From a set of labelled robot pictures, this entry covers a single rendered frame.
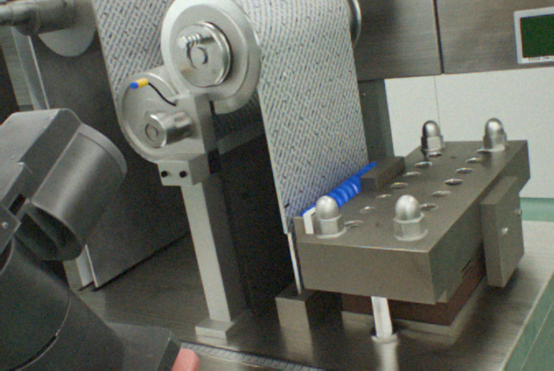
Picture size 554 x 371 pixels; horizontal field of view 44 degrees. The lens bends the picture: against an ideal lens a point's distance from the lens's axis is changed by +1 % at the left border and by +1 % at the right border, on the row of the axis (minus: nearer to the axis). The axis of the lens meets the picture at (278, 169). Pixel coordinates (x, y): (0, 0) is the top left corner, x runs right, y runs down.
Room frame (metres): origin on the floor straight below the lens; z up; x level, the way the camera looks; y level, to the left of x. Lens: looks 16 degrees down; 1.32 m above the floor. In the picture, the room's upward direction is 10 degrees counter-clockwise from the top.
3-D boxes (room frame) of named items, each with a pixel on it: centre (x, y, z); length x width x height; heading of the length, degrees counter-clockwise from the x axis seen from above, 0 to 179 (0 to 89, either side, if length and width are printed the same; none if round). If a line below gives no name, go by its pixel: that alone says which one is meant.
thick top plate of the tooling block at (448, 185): (0.85, -0.19, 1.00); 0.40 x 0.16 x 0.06; 144
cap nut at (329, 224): (0.74, -0.05, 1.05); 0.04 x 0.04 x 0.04
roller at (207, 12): (0.92, -0.02, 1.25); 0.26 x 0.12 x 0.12; 144
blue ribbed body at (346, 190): (0.88, -0.08, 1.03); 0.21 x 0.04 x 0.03; 144
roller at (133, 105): (1.00, 0.08, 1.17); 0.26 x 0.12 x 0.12; 144
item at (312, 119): (0.89, -0.06, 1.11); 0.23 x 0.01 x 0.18; 144
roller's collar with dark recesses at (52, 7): (0.95, 0.27, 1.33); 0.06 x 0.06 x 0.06; 54
